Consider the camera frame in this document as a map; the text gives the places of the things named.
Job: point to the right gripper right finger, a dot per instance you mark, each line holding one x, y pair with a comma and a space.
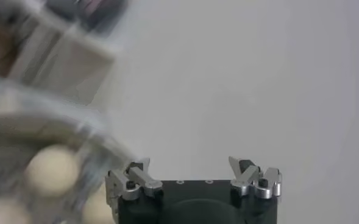
247, 179

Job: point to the stainless steel steamer basket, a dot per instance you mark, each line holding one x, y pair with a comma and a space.
14, 137

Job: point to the white side desk with laptop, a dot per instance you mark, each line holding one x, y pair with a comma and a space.
84, 39

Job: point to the white steamed baozi bun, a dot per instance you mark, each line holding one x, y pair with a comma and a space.
2, 214
97, 210
52, 170

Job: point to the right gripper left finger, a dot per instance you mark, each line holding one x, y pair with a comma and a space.
142, 179

